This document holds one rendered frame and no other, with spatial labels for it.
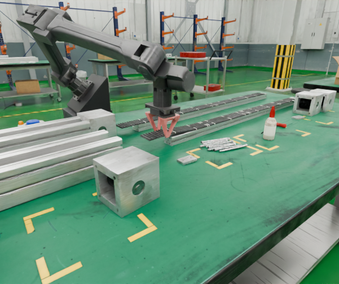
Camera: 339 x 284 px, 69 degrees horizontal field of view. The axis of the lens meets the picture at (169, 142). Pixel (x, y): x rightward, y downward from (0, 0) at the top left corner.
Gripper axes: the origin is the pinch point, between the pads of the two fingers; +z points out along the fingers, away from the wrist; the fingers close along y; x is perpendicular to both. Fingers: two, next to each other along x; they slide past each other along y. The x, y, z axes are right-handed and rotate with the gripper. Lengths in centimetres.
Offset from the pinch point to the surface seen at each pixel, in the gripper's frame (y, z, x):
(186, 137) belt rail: 1.9, 3.2, 9.3
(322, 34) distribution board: -336, -63, 1076
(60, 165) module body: 5.7, -1.6, -33.8
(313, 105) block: 18, -2, 75
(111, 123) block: -13.5, -2.0, -10.8
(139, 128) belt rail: -17.1, 3.7, 2.8
